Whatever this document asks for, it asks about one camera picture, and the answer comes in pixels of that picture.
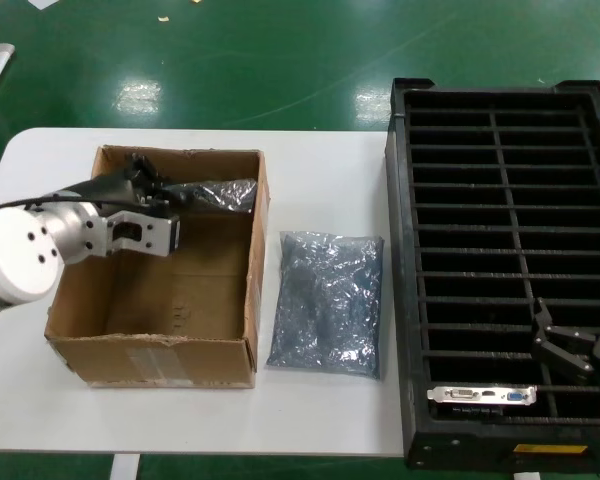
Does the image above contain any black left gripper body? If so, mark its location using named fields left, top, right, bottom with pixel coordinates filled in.
left=64, top=167, right=149, bottom=216

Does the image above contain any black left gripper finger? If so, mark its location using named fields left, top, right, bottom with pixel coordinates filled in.
left=124, top=153, right=174, bottom=196
left=139, top=197, right=181, bottom=219

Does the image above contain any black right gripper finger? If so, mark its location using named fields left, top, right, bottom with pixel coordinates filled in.
left=531, top=297, right=595, bottom=386

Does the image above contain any dark antistatic card bag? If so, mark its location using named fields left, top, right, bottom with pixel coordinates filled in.
left=162, top=177, right=259, bottom=216

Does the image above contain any brown cardboard box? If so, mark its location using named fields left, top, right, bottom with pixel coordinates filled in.
left=43, top=144, right=272, bottom=390

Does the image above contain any black slotted container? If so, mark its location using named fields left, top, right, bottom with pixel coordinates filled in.
left=385, top=77, right=600, bottom=474

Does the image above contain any white table leg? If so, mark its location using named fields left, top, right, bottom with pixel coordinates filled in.
left=110, top=454, right=140, bottom=480

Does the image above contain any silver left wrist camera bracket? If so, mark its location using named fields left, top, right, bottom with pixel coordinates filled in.
left=97, top=209, right=182, bottom=259

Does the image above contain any graphics card with silver bracket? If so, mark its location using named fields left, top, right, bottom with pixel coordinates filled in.
left=426, top=384, right=538, bottom=419

